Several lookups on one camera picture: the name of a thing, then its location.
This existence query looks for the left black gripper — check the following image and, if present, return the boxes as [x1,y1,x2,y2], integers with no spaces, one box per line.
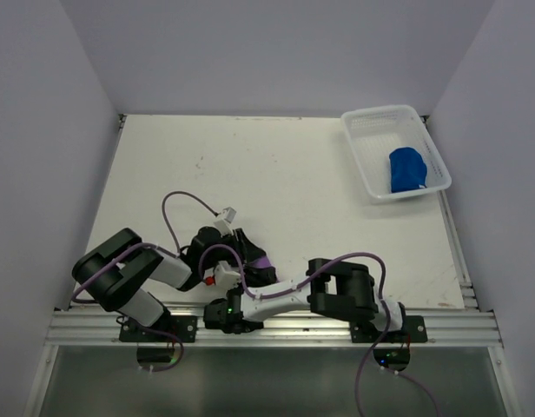
[202,228,266,270]

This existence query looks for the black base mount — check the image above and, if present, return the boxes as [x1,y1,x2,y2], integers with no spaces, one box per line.
[116,314,197,343]
[349,314,428,344]

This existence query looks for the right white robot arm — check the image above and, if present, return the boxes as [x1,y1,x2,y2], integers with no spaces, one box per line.
[203,255,407,341]

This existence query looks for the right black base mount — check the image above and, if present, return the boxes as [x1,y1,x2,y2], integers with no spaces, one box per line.
[349,314,428,344]

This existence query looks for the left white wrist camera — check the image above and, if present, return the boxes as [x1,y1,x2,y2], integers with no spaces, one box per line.
[214,207,236,235]

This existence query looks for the aluminium frame rail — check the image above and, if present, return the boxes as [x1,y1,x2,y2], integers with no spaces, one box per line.
[44,306,503,348]

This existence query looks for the blue towel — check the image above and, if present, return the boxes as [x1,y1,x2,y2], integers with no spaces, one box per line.
[389,147,427,193]

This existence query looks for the white plastic basket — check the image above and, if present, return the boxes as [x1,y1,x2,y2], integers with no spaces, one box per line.
[340,105,452,203]

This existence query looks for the purple and grey towel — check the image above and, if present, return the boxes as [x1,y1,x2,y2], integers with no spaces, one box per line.
[244,256,278,288]

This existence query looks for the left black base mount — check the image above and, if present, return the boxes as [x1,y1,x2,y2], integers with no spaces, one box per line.
[116,314,197,343]

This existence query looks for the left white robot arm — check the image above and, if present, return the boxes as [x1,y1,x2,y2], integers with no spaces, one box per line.
[71,226,277,341]

